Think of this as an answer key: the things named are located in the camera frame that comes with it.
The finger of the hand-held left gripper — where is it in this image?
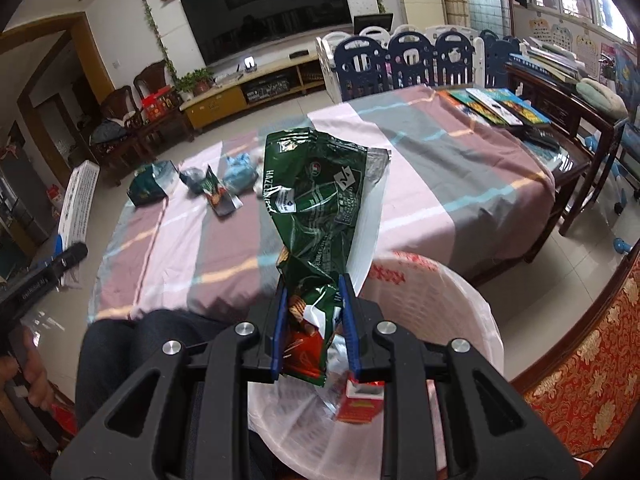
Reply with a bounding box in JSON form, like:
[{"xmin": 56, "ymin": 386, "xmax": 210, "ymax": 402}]
[{"xmin": 54, "ymin": 243, "xmax": 89, "ymax": 274}]

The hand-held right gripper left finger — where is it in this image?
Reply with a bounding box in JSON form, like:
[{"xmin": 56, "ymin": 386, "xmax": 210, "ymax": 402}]
[{"xmin": 50, "ymin": 280, "xmax": 288, "ymax": 480}]

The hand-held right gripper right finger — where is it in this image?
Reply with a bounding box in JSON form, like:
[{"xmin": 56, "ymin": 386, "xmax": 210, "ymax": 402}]
[{"xmin": 337, "ymin": 272, "xmax": 581, "ymax": 480}]

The white long carton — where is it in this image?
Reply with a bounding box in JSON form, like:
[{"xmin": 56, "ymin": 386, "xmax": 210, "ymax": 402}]
[{"xmin": 57, "ymin": 160, "xmax": 101, "ymax": 281}]

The red cigarette box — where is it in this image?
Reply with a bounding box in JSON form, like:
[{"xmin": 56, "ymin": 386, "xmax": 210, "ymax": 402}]
[{"xmin": 332, "ymin": 380, "xmax": 387, "ymax": 426}]

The white plastic wastebasket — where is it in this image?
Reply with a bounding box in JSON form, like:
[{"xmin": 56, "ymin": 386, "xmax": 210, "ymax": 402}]
[{"xmin": 247, "ymin": 250, "xmax": 503, "ymax": 480}]

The large green snack bag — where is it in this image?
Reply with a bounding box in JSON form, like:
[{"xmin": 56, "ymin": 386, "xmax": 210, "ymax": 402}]
[{"xmin": 254, "ymin": 129, "xmax": 391, "ymax": 387}]

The grey foil wrapper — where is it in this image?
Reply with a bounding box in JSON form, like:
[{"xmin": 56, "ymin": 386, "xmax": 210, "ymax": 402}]
[{"xmin": 180, "ymin": 167, "xmax": 208, "ymax": 195}]

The small green brown snack wrapper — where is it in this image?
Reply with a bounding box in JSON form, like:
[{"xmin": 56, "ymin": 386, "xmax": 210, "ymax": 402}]
[{"xmin": 205, "ymin": 165, "xmax": 244, "ymax": 218}]

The light blue wrapper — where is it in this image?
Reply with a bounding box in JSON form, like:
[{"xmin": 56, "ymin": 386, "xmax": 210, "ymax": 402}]
[{"xmin": 222, "ymin": 155, "xmax": 260, "ymax": 193}]

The person's left hand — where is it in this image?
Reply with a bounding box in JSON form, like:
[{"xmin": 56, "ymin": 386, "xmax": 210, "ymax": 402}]
[{"xmin": 0, "ymin": 332, "xmax": 54, "ymax": 447}]

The white red sack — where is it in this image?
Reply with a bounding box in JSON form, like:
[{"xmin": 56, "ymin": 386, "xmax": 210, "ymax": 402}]
[{"xmin": 46, "ymin": 184, "xmax": 68, "ymax": 218}]

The grey refrigerator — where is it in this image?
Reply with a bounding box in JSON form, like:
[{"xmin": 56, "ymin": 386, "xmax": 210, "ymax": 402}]
[{"xmin": 0, "ymin": 150, "xmax": 51, "ymax": 281}]

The person's right leg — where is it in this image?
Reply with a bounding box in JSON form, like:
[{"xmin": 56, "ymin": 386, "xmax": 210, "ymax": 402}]
[{"xmin": 132, "ymin": 309, "xmax": 251, "ymax": 366}]

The person's leg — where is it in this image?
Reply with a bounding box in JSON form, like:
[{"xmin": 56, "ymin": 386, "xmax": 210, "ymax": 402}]
[
  {"xmin": 75, "ymin": 317, "xmax": 166, "ymax": 428},
  {"xmin": 132, "ymin": 309, "xmax": 251, "ymax": 366}
]

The dark green crumpled bag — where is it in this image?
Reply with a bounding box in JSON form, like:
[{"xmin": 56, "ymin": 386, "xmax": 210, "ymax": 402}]
[{"xmin": 126, "ymin": 161, "xmax": 180, "ymax": 206}]

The carved wooden armchair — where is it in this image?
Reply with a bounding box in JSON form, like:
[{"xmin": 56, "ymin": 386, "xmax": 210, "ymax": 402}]
[
  {"xmin": 132, "ymin": 60, "xmax": 196, "ymax": 143},
  {"xmin": 90, "ymin": 85, "xmax": 151, "ymax": 186}
]

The person's left leg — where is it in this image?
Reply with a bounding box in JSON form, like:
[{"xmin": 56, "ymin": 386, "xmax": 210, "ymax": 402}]
[{"xmin": 75, "ymin": 317, "xmax": 166, "ymax": 428}]

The red printed carton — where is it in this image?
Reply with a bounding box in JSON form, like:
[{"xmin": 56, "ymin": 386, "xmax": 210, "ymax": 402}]
[{"xmin": 50, "ymin": 400, "xmax": 77, "ymax": 427}]

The red gift box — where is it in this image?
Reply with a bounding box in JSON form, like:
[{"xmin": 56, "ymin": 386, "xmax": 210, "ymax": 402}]
[{"xmin": 141, "ymin": 87, "xmax": 181, "ymax": 121}]

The plaid tablecloth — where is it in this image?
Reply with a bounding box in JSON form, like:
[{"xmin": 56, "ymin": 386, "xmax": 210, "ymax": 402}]
[{"xmin": 87, "ymin": 84, "xmax": 556, "ymax": 321}]

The wooden television cabinet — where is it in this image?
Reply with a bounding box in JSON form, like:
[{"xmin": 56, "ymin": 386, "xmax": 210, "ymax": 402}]
[{"xmin": 179, "ymin": 52, "xmax": 331, "ymax": 131}]

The potted green plant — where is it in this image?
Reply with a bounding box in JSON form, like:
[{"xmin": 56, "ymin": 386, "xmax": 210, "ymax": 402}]
[{"xmin": 175, "ymin": 67, "xmax": 215, "ymax": 101}]

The audio receiver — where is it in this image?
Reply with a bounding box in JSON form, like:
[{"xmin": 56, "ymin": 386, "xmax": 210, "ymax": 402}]
[{"xmin": 244, "ymin": 80, "xmax": 291, "ymax": 103}]

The spread of picture books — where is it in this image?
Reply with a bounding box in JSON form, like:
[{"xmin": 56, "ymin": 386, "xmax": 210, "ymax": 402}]
[{"xmin": 437, "ymin": 87, "xmax": 551, "ymax": 128}]

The black remote control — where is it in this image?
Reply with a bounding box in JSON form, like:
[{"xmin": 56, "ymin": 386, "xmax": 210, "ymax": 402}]
[{"xmin": 520, "ymin": 127, "xmax": 561, "ymax": 151}]

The white and navy playpen fence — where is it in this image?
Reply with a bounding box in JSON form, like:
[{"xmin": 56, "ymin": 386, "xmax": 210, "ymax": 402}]
[{"xmin": 316, "ymin": 24, "xmax": 523, "ymax": 103}]

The dark wooden side table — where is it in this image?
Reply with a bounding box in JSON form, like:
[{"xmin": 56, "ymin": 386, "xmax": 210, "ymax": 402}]
[{"xmin": 505, "ymin": 62, "xmax": 628, "ymax": 236}]

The flat-screen television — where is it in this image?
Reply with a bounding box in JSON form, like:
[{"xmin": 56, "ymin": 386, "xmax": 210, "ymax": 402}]
[{"xmin": 179, "ymin": 0, "xmax": 353, "ymax": 67}]

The black monitor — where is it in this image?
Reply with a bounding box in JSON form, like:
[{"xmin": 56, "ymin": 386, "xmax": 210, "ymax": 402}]
[{"xmin": 353, "ymin": 12, "xmax": 394, "ymax": 36}]

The stack of books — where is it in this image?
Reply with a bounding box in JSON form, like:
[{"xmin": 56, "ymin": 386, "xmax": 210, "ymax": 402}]
[{"xmin": 520, "ymin": 37, "xmax": 586, "ymax": 83}]

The grey-green cushion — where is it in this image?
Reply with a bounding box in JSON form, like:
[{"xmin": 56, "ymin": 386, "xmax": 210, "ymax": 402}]
[{"xmin": 575, "ymin": 77, "xmax": 628, "ymax": 116}]

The white wall chart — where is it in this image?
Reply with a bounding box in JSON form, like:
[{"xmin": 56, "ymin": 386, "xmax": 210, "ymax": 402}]
[
  {"xmin": 550, "ymin": 22, "xmax": 573, "ymax": 51},
  {"xmin": 575, "ymin": 35, "xmax": 598, "ymax": 78},
  {"xmin": 527, "ymin": 17, "xmax": 551, "ymax": 43}
]

